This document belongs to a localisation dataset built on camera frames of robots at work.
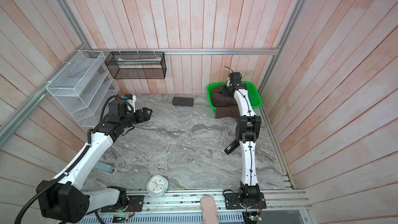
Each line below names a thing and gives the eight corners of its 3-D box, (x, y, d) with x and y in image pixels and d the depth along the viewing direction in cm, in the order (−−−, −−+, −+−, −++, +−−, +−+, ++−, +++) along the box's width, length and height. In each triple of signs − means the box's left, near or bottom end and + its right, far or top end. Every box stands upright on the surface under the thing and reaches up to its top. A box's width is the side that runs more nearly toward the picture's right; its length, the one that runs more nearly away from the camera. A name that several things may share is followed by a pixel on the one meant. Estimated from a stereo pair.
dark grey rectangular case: (171, 106, 116) (171, 104, 114) (172, 99, 121) (172, 97, 119) (193, 106, 116) (193, 104, 114) (193, 99, 121) (193, 97, 119)
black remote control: (227, 155, 91) (228, 152, 88) (223, 151, 93) (224, 148, 90) (238, 145, 95) (240, 142, 92) (234, 141, 97) (236, 138, 94)
